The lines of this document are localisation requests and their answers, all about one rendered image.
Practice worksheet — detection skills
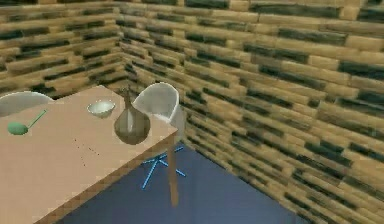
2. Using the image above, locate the white shell chair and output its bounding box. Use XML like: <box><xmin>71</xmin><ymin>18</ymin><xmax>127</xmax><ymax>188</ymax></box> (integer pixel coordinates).
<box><xmin>132</xmin><ymin>81</ymin><xmax>187</xmax><ymax>190</ymax></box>
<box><xmin>0</xmin><ymin>90</ymin><xmax>54</xmax><ymax>118</ymax></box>

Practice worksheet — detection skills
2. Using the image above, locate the brown round vase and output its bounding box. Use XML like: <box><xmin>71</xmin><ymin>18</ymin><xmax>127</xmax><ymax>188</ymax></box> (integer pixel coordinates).
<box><xmin>113</xmin><ymin>87</ymin><xmax>151</xmax><ymax>146</ymax></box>

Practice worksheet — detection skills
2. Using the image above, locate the green ladle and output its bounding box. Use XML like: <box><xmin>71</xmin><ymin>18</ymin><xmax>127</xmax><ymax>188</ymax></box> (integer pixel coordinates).
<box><xmin>6</xmin><ymin>109</ymin><xmax>48</xmax><ymax>136</ymax></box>

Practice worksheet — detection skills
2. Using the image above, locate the white bowl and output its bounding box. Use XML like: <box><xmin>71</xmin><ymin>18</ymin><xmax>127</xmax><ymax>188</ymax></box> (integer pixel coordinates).
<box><xmin>86</xmin><ymin>100</ymin><xmax>117</xmax><ymax>119</ymax></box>

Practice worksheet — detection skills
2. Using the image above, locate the light wooden table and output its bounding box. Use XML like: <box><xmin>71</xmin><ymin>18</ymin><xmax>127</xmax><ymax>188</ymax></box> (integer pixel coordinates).
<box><xmin>0</xmin><ymin>85</ymin><xmax>181</xmax><ymax>224</ymax></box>

